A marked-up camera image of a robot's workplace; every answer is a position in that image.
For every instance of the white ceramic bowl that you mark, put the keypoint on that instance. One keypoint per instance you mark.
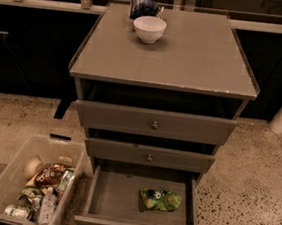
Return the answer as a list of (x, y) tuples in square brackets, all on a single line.
[(149, 29)]

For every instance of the top grey drawer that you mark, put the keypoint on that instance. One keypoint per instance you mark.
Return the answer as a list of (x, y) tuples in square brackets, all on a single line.
[(154, 123)]

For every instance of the clear plastic water bottle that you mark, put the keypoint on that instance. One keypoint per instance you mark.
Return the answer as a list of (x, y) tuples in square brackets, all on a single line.
[(48, 205)]

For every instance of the tan bowl in bin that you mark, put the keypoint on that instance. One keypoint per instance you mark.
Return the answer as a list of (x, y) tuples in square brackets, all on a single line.
[(32, 167)]

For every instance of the silver green can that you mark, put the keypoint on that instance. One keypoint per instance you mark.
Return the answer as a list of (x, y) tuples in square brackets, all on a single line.
[(18, 211)]

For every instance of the green crumpled snack bag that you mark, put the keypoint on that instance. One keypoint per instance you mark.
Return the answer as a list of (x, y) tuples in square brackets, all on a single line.
[(32, 195)]

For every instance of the bottom grey open drawer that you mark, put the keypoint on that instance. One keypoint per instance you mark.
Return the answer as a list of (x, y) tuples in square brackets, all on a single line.
[(114, 196)]

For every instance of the clear plastic storage bin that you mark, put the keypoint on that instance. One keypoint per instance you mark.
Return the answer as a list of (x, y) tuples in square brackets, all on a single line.
[(50, 151)]

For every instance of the brown snack bag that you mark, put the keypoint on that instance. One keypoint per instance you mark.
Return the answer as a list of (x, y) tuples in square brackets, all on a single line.
[(49, 176)]

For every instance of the green rice chip bag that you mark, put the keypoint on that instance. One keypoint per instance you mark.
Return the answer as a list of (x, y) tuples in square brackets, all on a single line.
[(160, 200)]

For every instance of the middle grey drawer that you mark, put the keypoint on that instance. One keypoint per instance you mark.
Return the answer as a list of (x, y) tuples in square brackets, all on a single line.
[(147, 155)]

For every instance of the green soda can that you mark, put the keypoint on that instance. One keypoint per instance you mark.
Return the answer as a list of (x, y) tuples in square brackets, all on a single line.
[(65, 179)]

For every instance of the dark blue chip bag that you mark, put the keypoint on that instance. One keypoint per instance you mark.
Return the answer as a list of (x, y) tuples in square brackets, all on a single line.
[(146, 8)]

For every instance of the grey wooden drawer cabinet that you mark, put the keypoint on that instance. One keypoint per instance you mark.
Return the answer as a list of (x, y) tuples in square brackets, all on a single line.
[(197, 67)]

